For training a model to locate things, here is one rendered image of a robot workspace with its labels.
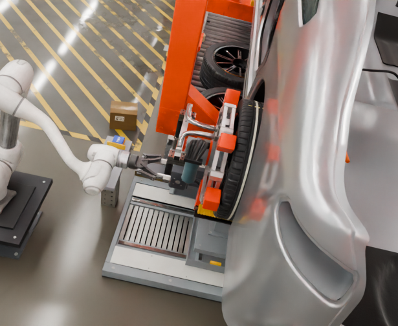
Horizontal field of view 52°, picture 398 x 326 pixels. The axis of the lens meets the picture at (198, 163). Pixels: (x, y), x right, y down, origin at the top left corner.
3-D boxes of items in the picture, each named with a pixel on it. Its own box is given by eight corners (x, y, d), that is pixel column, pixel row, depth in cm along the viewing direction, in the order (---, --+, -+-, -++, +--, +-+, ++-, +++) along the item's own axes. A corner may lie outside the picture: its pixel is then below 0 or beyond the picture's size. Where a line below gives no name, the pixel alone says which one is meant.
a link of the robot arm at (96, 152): (120, 157, 218) (113, 176, 209) (92, 151, 217) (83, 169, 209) (121, 143, 210) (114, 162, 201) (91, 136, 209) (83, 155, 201)
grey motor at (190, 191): (219, 214, 294) (232, 182, 269) (162, 201, 292) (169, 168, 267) (222, 195, 306) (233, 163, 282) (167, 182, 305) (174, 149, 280)
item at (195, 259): (239, 278, 261) (243, 270, 254) (184, 265, 260) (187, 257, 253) (244, 216, 296) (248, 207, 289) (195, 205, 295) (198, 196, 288)
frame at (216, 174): (206, 224, 223) (231, 155, 185) (195, 222, 223) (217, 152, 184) (217, 156, 262) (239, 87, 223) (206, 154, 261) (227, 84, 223)
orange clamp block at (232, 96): (237, 107, 220) (241, 91, 220) (222, 104, 219) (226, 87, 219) (235, 109, 227) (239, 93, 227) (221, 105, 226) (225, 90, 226)
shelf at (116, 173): (114, 191, 247) (114, 188, 245) (86, 185, 246) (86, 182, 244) (132, 144, 277) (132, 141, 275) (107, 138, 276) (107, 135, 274)
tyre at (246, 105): (248, 191, 268) (255, 251, 207) (213, 182, 267) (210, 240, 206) (278, 94, 241) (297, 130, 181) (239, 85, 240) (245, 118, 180)
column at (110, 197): (114, 207, 290) (117, 167, 260) (100, 204, 290) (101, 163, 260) (118, 196, 297) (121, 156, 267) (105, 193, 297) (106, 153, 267)
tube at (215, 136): (213, 161, 201) (218, 145, 193) (175, 152, 200) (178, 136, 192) (217, 138, 213) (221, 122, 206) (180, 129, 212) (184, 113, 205)
